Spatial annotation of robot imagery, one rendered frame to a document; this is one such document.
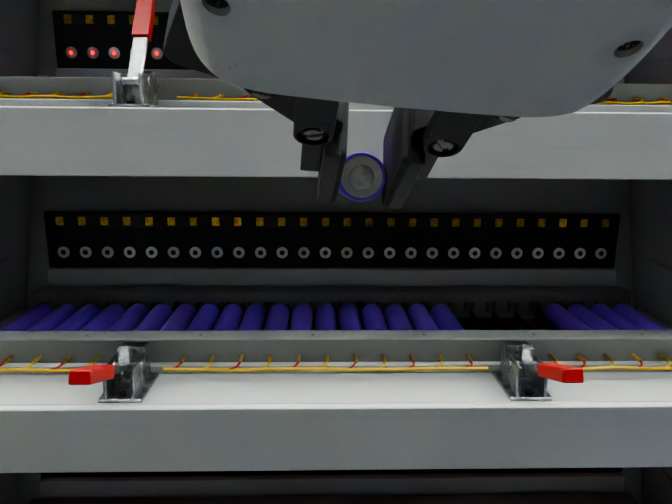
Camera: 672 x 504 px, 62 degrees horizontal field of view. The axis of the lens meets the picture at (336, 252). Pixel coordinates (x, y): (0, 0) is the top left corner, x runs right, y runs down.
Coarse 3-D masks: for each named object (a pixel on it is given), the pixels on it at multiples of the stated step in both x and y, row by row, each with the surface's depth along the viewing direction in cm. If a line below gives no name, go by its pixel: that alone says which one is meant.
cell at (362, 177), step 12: (348, 156) 20; (360, 156) 20; (372, 156) 20; (348, 168) 20; (360, 168) 20; (372, 168) 21; (384, 168) 21; (348, 180) 21; (360, 180) 20; (372, 180) 20; (384, 180) 21; (348, 192) 21; (360, 192) 21; (372, 192) 21
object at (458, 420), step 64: (0, 320) 50; (0, 384) 38; (64, 384) 38; (192, 384) 38; (256, 384) 39; (320, 384) 39; (384, 384) 39; (448, 384) 39; (576, 384) 39; (640, 384) 39; (0, 448) 35; (64, 448) 36; (128, 448) 36; (192, 448) 36; (256, 448) 36; (320, 448) 36; (384, 448) 36; (448, 448) 36; (512, 448) 36; (576, 448) 37; (640, 448) 37
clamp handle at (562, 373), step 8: (520, 352) 37; (528, 352) 37; (520, 360) 37; (528, 360) 37; (528, 368) 36; (536, 368) 34; (544, 368) 33; (552, 368) 32; (560, 368) 31; (568, 368) 31; (576, 368) 31; (544, 376) 33; (552, 376) 32; (560, 376) 31; (568, 376) 31; (576, 376) 31
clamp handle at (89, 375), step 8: (120, 352) 36; (128, 352) 36; (120, 360) 37; (128, 360) 37; (80, 368) 31; (88, 368) 31; (96, 368) 31; (104, 368) 32; (112, 368) 33; (120, 368) 35; (128, 368) 36; (72, 376) 30; (80, 376) 30; (88, 376) 30; (96, 376) 31; (104, 376) 32; (112, 376) 33; (72, 384) 30; (80, 384) 30; (88, 384) 30
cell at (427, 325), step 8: (416, 304) 49; (408, 312) 49; (416, 312) 48; (424, 312) 47; (416, 320) 46; (424, 320) 46; (432, 320) 46; (416, 328) 45; (424, 328) 44; (432, 328) 44
